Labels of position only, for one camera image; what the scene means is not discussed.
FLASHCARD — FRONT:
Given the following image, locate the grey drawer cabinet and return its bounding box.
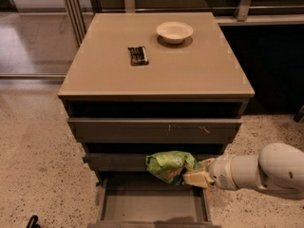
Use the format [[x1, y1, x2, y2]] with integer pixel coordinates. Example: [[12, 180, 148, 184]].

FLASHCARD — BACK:
[[57, 11, 256, 228]]

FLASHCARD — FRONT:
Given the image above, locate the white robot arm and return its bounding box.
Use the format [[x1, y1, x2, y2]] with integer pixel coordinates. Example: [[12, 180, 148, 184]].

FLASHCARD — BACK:
[[182, 142, 304, 200]]

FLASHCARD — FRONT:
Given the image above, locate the black snack bar packet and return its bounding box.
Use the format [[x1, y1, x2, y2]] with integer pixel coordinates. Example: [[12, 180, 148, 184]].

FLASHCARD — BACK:
[[128, 47, 149, 66]]

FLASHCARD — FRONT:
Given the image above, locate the black object on floor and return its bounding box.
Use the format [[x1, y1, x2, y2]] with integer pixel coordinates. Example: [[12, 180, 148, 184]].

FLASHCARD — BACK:
[[26, 215, 41, 228]]

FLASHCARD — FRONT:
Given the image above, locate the white paper bowl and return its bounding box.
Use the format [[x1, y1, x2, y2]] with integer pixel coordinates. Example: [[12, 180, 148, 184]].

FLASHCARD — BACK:
[[156, 22, 193, 45]]

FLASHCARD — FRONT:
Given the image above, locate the grey open bottom drawer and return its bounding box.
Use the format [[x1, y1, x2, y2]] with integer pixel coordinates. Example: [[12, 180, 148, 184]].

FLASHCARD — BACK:
[[87, 172, 221, 228]]

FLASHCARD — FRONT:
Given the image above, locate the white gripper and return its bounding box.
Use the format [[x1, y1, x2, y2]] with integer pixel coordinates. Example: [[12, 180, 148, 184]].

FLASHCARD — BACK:
[[182, 155, 238, 191]]

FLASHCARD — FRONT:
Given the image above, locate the metal window frame post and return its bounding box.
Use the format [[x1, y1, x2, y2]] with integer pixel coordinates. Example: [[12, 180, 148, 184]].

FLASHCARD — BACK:
[[64, 0, 86, 47]]

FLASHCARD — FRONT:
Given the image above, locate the grey top drawer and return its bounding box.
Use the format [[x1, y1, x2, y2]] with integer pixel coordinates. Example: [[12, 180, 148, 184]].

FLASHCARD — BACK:
[[67, 118, 241, 143]]

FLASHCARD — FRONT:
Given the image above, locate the grey middle drawer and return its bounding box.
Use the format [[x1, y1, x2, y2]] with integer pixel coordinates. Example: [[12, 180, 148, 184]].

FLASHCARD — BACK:
[[83, 152, 224, 173]]

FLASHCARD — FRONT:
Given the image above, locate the green rice chip bag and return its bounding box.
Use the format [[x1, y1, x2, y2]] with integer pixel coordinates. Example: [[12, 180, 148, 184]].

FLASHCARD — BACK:
[[145, 151, 200, 186]]

